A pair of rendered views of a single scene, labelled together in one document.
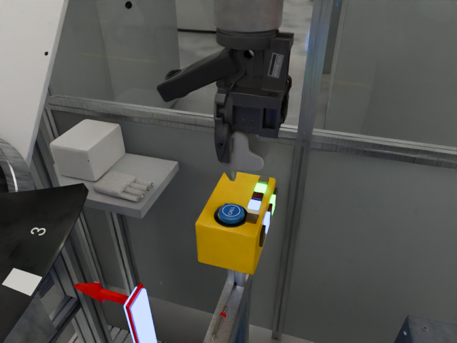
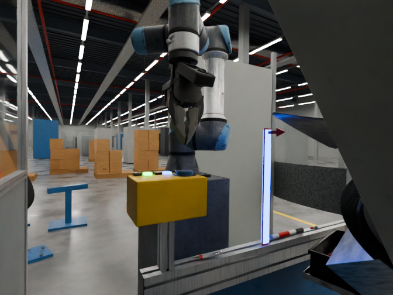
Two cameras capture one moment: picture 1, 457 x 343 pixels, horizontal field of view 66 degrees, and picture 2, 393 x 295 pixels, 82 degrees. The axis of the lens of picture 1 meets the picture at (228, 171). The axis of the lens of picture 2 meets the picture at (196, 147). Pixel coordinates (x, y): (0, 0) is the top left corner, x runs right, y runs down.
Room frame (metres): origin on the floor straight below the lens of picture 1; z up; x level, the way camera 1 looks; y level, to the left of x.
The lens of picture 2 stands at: (0.78, 0.40, 1.15)
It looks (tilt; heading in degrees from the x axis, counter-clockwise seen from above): 1 degrees down; 225
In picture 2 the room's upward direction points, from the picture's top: 1 degrees clockwise
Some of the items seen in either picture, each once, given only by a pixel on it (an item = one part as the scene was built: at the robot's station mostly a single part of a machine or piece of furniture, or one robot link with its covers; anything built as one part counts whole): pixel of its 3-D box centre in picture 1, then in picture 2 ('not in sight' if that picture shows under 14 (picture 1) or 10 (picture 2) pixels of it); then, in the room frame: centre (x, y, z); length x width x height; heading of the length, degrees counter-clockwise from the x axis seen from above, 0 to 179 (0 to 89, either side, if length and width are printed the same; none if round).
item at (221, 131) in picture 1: (226, 130); (193, 106); (0.40, 0.00, 1.24); 0.05 x 0.02 x 0.09; 163
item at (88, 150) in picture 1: (85, 148); not in sight; (0.90, 0.43, 0.92); 0.17 x 0.16 x 0.11; 163
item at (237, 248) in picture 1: (238, 220); (166, 198); (0.46, -0.02, 1.02); 0.16 x 0.10 x 0.11; 163
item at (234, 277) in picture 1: (237, 258); (165, 241); (0.46, -0.02, 0.92); 0.03 x 0.03 x 0.12; 73
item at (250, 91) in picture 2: not in sight; (231, 148); (-1.15, -1.03, 1.10); 1.21 x 0.05 x 2.20; 163
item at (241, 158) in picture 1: (242, 160); (187, 126); (0.40, -0.02, 1.19); 0.06 x 0.03 x 0.09; 73
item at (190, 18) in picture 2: not in sight; (184, 16); (0.41, -0.02, 1.45); 0.09 x 0.08 x 0.11; 32
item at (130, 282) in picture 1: (129, 272); not in sight; (0.85, 0.36, 0.42); 0.04 x 0.04 x 0.83; 73
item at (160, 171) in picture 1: (106, 177); not in sight; (0.85, 0.36, 0.85); 0.36 x 0.24 x 0.03; 73
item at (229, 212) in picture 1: (230, 214); (184, 173); (0.42, 0.00, 1.08); 0.04 x 0.04 x 0.02
